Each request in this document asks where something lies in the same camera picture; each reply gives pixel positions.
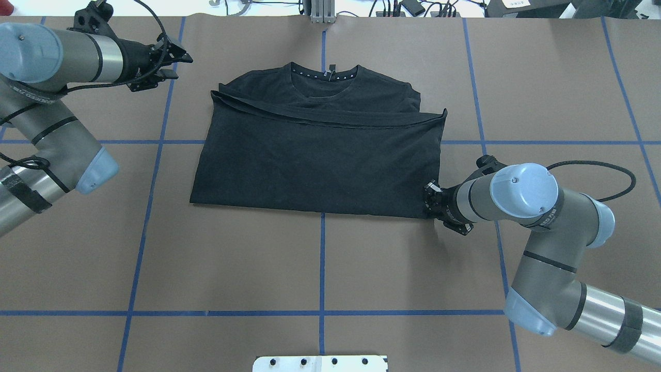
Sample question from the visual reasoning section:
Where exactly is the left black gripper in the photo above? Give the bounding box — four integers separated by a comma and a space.
120, 39, 194, 92

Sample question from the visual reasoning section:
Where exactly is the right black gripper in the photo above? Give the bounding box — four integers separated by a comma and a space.
423, 180, 473, 228

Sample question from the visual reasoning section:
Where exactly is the black printed t-shirt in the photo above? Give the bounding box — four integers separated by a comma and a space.
190, 62, 448, 219

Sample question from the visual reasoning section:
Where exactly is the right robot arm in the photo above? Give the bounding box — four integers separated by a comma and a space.
423, 156, 660, 365

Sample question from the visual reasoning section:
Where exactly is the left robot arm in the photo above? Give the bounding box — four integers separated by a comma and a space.
2, 15, 192, 235

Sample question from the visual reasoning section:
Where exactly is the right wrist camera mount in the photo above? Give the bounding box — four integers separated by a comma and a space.
474, 154, 508, 178

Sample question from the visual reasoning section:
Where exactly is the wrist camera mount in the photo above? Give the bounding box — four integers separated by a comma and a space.
474, 154, 508, 178
68, 1, 117, 38

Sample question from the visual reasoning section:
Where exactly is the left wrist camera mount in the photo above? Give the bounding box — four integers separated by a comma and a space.
68, 1, 117, 38

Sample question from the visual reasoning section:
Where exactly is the aluminium frame post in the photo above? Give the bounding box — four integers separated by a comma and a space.
303, 0, 337, 24

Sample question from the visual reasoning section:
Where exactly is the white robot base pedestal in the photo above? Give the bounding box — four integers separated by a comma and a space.
252, 355, 389, 371

